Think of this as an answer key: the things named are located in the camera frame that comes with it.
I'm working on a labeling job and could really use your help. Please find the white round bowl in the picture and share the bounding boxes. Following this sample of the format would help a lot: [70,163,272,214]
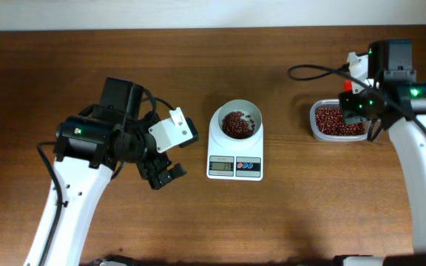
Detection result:
[216,99,263,140]

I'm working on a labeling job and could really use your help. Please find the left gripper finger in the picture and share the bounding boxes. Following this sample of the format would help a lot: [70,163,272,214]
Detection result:
[149,171,172,190]
[168,163,187,180]

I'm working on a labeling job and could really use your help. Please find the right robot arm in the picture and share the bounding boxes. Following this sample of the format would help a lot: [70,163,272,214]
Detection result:
[334,40,426,265]

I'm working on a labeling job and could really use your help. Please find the orange measuring scoop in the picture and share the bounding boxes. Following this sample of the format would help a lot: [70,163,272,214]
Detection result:
[343,80,353,92]

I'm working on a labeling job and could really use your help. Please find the clear plastic container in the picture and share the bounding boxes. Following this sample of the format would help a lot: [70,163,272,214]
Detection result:
[309,99,369,143]

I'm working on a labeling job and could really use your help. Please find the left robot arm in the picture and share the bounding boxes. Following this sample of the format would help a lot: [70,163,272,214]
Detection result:
[24,78,198,265]

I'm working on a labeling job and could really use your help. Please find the red beans in bowl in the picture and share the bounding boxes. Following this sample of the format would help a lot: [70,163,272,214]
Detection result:
[221,111,256,139]

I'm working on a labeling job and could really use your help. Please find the red beans in container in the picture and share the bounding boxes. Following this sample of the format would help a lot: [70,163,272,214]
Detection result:
[314,107,365,136]

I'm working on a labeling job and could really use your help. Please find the left black cable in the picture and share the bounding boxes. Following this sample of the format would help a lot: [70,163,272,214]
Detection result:
[35,88,175,266]

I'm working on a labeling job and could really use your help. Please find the white digital kitchen scale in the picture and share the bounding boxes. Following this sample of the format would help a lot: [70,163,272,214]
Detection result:
[206,113,265,181]

